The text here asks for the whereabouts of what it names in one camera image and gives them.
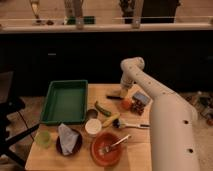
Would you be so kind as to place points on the dark brown plate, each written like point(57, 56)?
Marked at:
point(77, 145)

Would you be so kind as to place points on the metal fork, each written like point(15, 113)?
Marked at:
point(108, 148)

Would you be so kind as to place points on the yellow banana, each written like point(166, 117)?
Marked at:
point(109, 120)

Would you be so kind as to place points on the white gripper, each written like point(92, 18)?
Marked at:
point(126, 83)

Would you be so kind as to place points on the green cucumber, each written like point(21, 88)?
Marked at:
point(102, 110)

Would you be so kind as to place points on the light green cup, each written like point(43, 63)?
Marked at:
point(43, 139)

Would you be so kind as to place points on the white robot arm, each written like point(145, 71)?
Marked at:
point(173, 146)

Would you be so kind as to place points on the orange tomato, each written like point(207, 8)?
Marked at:
point(126, 103)

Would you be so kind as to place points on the black white dish brush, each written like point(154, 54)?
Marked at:
point(121, 124)

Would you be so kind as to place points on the grey crumpled cloth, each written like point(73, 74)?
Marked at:
point(68, 139)

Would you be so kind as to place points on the green plastic tray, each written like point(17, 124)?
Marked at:
point(65, 102)

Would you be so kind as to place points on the white cup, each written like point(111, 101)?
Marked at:
point(93, 127)

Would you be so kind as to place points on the black whiteboard eraser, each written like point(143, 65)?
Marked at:
point(117, 94)

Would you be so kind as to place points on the dark small can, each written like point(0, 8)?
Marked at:
point(91, 114)

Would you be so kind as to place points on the blue grey box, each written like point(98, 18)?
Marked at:
point(141, 97)

